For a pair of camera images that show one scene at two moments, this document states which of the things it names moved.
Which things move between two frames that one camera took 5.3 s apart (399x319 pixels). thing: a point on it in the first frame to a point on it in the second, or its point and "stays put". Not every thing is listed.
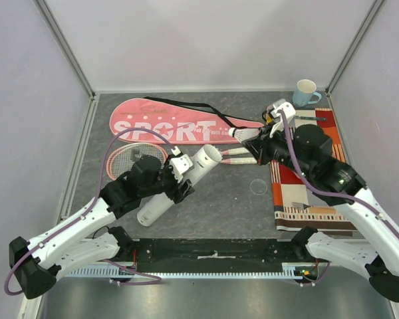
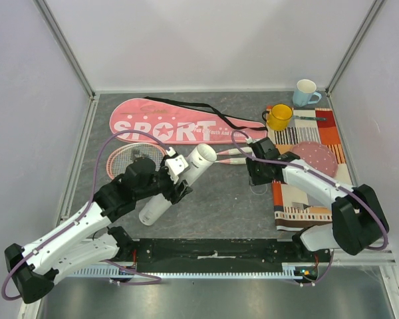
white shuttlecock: x=245 y=133 to x=207 y=152
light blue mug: x=302 y=94 stays put
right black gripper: x=256 y=148 to x=253 y=171
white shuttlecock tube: x=203 y=160 stays put
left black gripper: x=186 y=190 stays put
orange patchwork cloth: x=298 y=206 stays put
